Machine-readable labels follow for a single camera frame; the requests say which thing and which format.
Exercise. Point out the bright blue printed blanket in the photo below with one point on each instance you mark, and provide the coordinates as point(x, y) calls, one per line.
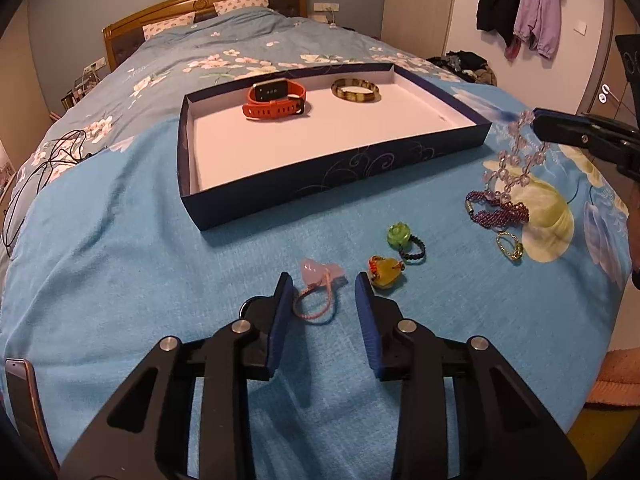
point(150, 235)

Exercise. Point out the yellow amber pendant charm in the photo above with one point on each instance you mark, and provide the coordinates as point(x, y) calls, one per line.
point(385, 275)

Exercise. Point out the white wall outlet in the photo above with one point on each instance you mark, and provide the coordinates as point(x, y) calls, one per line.
point(95, 65)
point(326, 8)

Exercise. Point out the floral print pillow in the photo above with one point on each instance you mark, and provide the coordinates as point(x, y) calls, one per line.
point(167, 25)
point(242, 4)

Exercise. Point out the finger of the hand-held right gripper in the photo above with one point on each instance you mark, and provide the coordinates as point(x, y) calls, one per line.
point(600, 147)
point(560, 119)

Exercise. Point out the white light switch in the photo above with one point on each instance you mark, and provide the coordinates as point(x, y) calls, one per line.
point(580, 27)

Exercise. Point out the wooden headboard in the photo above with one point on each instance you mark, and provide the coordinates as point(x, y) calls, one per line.
point(150, 10)

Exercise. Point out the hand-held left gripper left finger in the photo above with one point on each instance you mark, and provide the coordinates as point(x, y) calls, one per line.
point(281, 327)

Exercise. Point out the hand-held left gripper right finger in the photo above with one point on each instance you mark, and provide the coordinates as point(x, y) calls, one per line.
point(369, 327)

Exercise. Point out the purple hanging jacket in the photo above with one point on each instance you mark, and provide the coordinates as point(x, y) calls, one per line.
point(542, 5)

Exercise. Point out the orange smart watch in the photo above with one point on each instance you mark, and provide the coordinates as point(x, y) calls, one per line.
point(270, 109)

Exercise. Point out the nightstand cosmetics clutter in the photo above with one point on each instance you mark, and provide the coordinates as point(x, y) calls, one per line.
point(77, 92)

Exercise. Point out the floral blue duvet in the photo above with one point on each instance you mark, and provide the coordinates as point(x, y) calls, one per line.
point(225, 35)

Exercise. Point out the amber mottled bangle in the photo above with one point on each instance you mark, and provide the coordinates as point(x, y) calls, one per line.
point(336, 91)

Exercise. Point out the dark blue cardboard tray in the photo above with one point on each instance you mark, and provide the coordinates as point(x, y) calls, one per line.
point(325, 140)

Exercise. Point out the pile of dark clothes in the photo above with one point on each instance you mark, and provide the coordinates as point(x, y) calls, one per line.
point(465, 62)

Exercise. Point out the black hanging jacket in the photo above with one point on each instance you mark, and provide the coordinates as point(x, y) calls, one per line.
point(497, 5)

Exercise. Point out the smartphone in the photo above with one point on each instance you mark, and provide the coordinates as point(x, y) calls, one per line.
point(25, 410)

